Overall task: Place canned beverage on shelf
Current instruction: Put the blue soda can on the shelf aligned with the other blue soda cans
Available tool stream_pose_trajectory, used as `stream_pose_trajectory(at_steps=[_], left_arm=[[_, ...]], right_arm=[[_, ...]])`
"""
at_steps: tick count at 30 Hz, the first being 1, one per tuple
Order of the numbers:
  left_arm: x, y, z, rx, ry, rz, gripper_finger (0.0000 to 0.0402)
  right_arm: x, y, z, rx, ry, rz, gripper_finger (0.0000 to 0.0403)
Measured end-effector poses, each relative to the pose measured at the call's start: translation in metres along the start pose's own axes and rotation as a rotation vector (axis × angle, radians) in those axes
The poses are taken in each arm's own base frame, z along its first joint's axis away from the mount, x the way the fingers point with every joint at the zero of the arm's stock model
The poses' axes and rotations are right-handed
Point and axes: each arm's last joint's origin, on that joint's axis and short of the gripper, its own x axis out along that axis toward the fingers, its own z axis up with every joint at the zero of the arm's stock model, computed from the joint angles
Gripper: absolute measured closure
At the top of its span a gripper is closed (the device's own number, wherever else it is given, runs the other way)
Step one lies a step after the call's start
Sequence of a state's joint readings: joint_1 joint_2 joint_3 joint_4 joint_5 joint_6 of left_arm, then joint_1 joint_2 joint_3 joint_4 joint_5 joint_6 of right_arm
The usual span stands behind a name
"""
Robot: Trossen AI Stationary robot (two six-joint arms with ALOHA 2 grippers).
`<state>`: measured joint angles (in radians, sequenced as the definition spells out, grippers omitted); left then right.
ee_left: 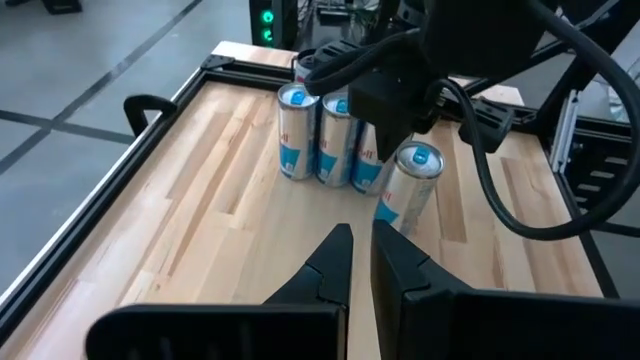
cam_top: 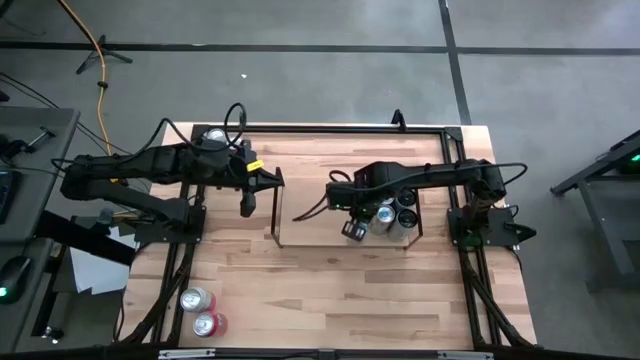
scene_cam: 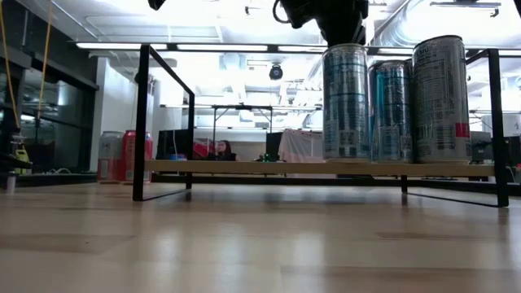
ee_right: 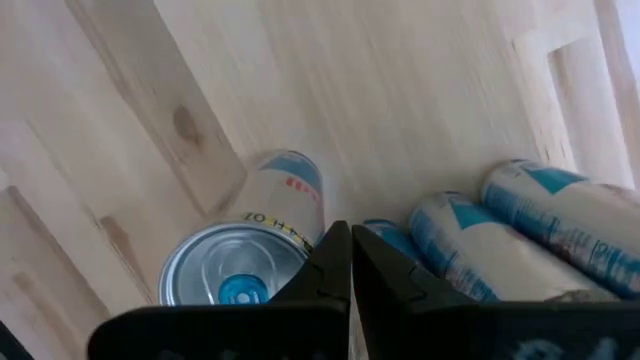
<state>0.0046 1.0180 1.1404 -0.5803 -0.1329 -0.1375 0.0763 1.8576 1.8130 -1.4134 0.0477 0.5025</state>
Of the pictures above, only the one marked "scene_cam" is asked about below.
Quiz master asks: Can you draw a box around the yellow-green tool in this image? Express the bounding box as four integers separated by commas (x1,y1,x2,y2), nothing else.
14,146,34,175

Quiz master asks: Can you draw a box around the black aluminium table frame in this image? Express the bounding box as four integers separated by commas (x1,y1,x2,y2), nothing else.
0,173,521,195

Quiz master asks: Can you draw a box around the black ceiling spotlight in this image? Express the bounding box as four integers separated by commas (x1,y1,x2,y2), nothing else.
268,63,285,81

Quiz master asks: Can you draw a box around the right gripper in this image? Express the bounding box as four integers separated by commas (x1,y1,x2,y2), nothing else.
280,0,370,46

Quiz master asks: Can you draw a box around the silver and red soda can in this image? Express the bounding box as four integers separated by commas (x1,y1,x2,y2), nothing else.
97,130,125,183

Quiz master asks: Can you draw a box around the person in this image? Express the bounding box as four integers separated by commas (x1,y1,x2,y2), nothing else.
215,139,238,162

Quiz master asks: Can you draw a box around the tall silver-blue can blue tab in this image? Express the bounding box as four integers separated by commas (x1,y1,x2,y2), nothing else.
322,43,370,163
368,59,415,163

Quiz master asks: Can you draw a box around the tall silver can black lid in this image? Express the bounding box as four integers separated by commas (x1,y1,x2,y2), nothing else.
412,35,472,164

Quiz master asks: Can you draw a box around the wooden shelf black metal frame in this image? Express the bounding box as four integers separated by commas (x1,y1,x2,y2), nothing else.
132,43,510,208

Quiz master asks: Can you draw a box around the black frame background table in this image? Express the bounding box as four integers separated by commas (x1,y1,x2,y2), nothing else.
211,104,325,177

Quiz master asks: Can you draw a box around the yellow extension cable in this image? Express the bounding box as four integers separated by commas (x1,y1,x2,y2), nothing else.
0,0,53,164

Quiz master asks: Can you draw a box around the red background object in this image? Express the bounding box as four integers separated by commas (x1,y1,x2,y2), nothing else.
193,138,216,160

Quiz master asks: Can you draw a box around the black monitor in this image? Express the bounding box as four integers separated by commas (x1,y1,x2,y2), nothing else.
471,130,492,163
265,131,284,162
156,129,195,160

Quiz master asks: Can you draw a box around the ceiling track fixture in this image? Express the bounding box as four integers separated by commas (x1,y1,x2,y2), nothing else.
429,1,502,20

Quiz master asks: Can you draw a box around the beige cloth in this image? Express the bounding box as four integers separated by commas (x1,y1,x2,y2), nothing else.
278,129,325,164

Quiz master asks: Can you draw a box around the linear ceiling light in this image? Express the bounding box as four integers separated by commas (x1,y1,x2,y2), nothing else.
74,42,521,57

